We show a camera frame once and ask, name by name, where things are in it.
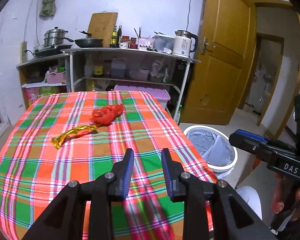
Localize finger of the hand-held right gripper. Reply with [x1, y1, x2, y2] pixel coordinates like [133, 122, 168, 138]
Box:
[236, 129, 274, 145]
[229, 132, 268, 161]

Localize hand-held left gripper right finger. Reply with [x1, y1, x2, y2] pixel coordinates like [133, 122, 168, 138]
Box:
[161, 148, 278, 240]

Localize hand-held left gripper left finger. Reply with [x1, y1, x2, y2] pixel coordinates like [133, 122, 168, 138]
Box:
[22, 148, 135, 240]

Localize white trash bin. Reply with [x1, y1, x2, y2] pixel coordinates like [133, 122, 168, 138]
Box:
[183, 125, 238, 181]

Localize red plastic bag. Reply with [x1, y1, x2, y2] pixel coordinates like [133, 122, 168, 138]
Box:
[92, 104, 123, 126]

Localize gold foil wrapper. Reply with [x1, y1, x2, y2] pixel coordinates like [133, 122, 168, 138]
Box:
[51, 124, 98, 150]

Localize person's right hand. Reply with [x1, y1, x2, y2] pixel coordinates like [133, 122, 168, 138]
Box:
[271, 176, 300, 219]

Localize grey bin liner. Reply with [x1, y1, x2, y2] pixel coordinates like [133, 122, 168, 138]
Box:
[186, 128, 235, 167]

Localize person's light trouser leg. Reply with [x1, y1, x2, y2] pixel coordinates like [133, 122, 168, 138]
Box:
[236, 185, 263, 222]

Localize green plastic bottle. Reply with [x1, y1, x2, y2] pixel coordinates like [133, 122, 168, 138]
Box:
[174, 104, 183, 126]

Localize plaid tablecloth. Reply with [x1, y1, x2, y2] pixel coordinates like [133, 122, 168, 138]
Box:
[0, 91, 219, 240]

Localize purple storage box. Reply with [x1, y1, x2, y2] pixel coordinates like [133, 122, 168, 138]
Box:
[114, 85, 171, 108]

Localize yellow wooden door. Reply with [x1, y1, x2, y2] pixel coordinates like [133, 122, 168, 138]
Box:
[180, 0, 257, 126]

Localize crumpled plastic bags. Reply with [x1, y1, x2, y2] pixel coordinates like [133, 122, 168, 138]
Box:
[150, 59, 171, 83]

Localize clear plastic tub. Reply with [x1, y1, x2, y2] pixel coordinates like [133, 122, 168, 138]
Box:
[129, 68, 150, 81]

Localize grey plastic jug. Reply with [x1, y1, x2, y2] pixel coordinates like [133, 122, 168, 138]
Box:
[111, 58, 127, 78]

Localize yellow label oil bottle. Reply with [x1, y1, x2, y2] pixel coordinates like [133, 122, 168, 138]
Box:
[93, 59, 104, 78]

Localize white plastic bottle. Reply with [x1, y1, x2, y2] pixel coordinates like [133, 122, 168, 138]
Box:
[84, 59, 94, 78]

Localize white electric kettle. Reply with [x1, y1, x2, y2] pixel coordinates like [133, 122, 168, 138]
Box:
[172, 29, 199, 57]

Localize steel kitchen rack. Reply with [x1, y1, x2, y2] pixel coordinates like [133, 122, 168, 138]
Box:
[62, 47, 202, 121]

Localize pink plastic basket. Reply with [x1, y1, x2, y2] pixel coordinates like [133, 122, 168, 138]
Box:
[45, 71, 67, 84]

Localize pink printed box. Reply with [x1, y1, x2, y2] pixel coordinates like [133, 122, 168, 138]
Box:
[21, 86, 41, 108]

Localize clear plastic container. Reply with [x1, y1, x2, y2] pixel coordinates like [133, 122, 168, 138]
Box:
[154, 33, 176, 54]

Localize pink utensil holder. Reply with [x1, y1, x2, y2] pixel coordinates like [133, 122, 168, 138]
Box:
[136, 37, 156, 51]

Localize large red sauce jar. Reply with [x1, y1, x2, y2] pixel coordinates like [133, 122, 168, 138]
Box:
[120, 35, 131, 49]

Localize green glass bottle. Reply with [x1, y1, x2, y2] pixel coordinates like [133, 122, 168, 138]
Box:
[110, 25, 117, 48]

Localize dark sauce bottle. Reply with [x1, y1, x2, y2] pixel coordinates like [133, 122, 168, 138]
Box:
[116, 25, 123, 48]

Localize black frying pan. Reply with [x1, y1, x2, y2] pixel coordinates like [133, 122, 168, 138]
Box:
[74, 31, 104, 48]

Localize low shelf unit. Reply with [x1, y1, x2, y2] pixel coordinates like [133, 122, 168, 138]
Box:
[16, 56, 71, 101]

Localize black induction cooker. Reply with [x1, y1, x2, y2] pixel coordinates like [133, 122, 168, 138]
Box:
[31, 44, 73, 58]

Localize wooden cutting board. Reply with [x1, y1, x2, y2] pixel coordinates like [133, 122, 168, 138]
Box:
[87, 11, 119, 48]

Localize steel steamer pot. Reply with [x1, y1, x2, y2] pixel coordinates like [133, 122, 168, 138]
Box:
[44, 26, 74, 48]

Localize yellow power strip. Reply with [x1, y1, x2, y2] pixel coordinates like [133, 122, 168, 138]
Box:
[20, 41, 28, 63]

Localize metal door handle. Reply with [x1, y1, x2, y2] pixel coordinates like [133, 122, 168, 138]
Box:
[200, 37, 216, 54]

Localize wall cable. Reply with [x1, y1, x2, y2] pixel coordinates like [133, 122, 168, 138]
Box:
[187, 0, 194, 31]

